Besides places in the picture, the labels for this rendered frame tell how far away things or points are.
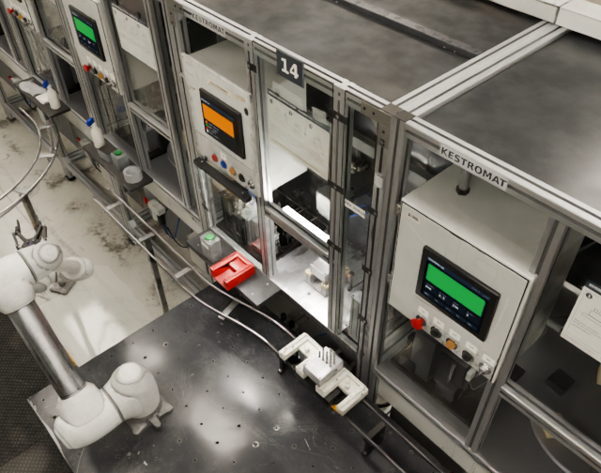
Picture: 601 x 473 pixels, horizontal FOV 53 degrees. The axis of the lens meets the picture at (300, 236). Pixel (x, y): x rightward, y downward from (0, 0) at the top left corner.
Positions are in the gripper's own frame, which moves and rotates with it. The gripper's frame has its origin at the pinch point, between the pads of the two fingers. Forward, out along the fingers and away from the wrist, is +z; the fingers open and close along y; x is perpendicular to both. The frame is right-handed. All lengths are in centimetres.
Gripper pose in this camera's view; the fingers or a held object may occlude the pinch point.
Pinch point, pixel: (27, 222)
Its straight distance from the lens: 313.5
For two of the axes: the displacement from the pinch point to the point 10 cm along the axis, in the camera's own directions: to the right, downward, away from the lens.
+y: 9.2, -2.5, 3.0
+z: -3.8, -7.1, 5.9
